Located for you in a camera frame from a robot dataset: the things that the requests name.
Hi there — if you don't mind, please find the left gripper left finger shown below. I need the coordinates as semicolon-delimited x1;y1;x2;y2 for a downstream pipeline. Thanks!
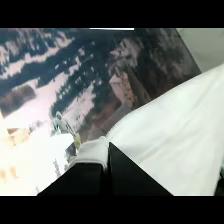
36;162;107;197

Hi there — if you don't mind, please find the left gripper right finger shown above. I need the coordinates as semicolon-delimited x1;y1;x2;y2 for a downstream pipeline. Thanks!
107;142;173;197

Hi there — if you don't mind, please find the pale green shirt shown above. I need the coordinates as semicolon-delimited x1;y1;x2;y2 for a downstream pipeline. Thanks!
67;63;224;197

